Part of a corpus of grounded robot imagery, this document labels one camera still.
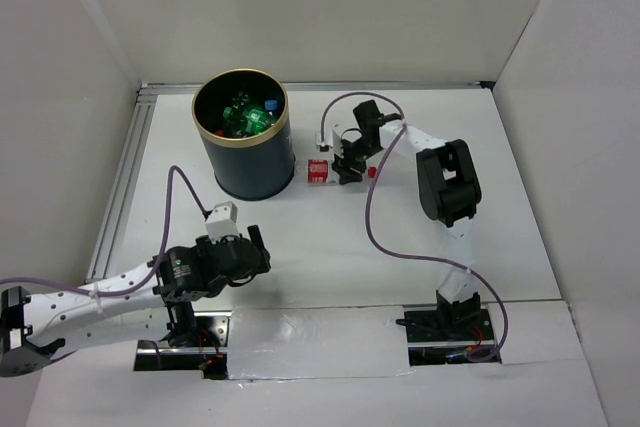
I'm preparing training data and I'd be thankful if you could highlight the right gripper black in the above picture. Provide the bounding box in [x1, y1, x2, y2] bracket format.
[333, 137, 381, 185]

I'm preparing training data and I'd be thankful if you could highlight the red label bottle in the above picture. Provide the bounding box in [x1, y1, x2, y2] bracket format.
[293, 159, 378, 186]

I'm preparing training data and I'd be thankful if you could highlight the clear bottle blue label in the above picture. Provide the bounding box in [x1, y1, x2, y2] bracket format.
[264, 99, 279, 115]

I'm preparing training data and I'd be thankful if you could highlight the green bottle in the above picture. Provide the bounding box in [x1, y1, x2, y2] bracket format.
[232, 91, 252, 107]
[222, 104, 274, 138]

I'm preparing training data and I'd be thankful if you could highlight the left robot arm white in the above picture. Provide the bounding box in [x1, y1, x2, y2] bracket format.
[1, 226, 271, 378]

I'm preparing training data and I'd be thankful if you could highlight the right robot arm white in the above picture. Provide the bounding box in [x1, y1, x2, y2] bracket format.
[330, 99, 482, 339]

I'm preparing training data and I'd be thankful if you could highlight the dark blue round bin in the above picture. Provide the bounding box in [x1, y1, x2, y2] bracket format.
[191, 68, 295, 201]

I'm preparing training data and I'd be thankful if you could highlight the white plastic sheet front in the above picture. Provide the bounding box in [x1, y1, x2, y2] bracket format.
[227, 306, 411, 380]

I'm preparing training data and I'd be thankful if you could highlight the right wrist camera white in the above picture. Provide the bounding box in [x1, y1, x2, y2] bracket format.
[315, 124, 344, 156]

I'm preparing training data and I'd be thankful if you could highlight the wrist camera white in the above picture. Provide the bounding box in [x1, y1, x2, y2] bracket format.
[205, 201, 239, 242]
[315, 124, 344, 156]

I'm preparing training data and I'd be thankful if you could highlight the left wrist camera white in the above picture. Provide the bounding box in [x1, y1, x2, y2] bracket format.
[205, 201, 239, 242]

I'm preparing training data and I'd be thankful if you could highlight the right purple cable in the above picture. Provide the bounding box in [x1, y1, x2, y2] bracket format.
[319, 91, 511, 364]

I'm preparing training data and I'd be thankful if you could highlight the purple cable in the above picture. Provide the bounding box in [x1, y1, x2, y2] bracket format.
[0, 164, 211, 368]
[319, 91, 511, 364]

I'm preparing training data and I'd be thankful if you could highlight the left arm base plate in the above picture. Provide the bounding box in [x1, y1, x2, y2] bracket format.
[133, 311, 231, 381]

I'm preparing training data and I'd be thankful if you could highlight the aluminium frame rail left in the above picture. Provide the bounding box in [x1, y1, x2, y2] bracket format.
[85, 87, 157, 283]

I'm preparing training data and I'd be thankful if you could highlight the aluminium frame rail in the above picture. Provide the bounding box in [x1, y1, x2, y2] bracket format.
[85, 87, 157, 283]
[139, 81, 496, 96]

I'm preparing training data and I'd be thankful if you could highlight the aluminium frame rail back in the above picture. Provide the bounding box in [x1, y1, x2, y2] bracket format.
[139, 81, 496, 96]

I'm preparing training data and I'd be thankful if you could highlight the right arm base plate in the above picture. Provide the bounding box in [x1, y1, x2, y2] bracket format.
[395, 301, 504, 366]

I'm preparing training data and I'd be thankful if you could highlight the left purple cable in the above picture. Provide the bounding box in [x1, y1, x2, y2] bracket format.
[0, 164, 211, 368]

